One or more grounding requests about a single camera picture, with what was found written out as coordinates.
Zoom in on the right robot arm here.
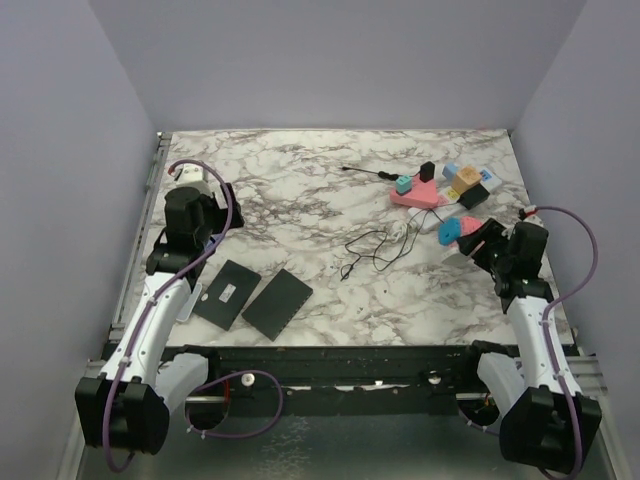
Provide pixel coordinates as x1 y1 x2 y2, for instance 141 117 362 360
458 219 602 479

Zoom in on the left black flat box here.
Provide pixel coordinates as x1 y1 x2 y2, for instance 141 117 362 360
193 260 261 331

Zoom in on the white power strip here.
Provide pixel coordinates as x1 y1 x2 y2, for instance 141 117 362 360
407 169 503 233

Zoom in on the large black adapter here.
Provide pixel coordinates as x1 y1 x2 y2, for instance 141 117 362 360
458 183 490 210

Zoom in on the blue plug adapter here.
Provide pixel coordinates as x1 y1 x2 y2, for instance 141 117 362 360
438 218 462 246

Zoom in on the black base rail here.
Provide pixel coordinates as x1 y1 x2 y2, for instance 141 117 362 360
157 341 519 425

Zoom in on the white flat remote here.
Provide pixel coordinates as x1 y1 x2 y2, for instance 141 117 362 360
176 283 202 323

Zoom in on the small black charger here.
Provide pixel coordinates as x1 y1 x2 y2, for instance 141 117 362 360
419 161 435 183

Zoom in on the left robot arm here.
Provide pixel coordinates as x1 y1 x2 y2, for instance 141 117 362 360
75 183 244 454

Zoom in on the pink square plug adapter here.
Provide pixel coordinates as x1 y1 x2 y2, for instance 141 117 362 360
459 216 483 236

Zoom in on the orange tan plug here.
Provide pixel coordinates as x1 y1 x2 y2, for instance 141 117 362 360
451 166 482 195

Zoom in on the black flat box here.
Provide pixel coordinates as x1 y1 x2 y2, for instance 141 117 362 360
242 269 313 341
193 260 261 331

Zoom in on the light blue plug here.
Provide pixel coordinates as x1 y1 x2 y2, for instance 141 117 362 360
442 163 459 182

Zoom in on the right black flat box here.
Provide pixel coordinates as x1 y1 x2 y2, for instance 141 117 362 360
242 269 313 341

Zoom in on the thin black cable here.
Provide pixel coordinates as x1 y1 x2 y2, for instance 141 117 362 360
340 207 456 282

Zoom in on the pink cube socket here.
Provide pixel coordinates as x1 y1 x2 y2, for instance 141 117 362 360
441 238 484 267

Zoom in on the teal charger plug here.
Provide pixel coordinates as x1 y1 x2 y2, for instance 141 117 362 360
395 175 413 195

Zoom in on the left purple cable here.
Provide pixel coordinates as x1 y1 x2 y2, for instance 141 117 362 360
102 160 285 474

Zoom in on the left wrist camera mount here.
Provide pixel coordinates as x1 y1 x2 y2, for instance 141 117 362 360
171 163 208 189

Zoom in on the pink triangular power strip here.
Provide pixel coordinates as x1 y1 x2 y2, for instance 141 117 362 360
389 178 439 209

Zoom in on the black screwdriver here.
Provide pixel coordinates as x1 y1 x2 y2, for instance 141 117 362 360
341 166 399 182

